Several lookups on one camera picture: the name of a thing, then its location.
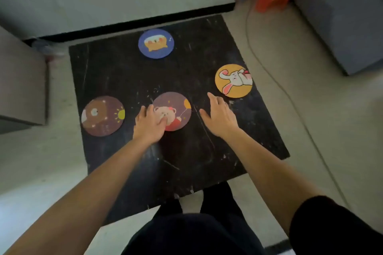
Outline person's left hand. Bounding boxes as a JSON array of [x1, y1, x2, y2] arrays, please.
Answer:
[[132, 104, 168, 145]]

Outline person's right hand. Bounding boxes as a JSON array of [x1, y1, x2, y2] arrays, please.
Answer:
[[199, 92, 241, 139]]

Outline mauve bear balloon coaster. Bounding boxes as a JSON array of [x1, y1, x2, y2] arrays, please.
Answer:
[[152, 92, 192, 132]]

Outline person's right forearm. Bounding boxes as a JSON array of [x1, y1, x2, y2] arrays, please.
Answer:
[[224, 128, 328, 236]]

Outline person's left forearm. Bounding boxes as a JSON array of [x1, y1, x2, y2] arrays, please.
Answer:
[[4, 137, 160, 255]]

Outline yellow rabbit coaster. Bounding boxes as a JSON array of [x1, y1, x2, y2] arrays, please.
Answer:
[[214, 64, 253, 99]]

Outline brown bear sun coaster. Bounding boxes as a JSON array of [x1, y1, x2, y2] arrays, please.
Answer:
[[81, 95, 125, 137]]

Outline blue round cartoon coaster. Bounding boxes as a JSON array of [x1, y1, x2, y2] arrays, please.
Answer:
[[138, 28, 175, 59]]

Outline person's black trousers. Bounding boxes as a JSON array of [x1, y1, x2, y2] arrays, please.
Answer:
[[121, 181, 267, 255]]

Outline clear plastic bag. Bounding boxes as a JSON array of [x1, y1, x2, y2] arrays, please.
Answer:
[[31, 38, 65, 62]]

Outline gray cabinet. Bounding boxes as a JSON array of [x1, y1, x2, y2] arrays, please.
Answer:
[[0, 25, 50, 134]]

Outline gray sofa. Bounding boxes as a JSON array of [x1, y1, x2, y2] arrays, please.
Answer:
[[293, 0, 383, 76]]

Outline person's black sleeve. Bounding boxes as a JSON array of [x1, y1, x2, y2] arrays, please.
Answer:
[[289, 195, 383, 255]]

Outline thin floor cable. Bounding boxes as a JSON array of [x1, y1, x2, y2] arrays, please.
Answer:
[[245, 0, 352, 209]]

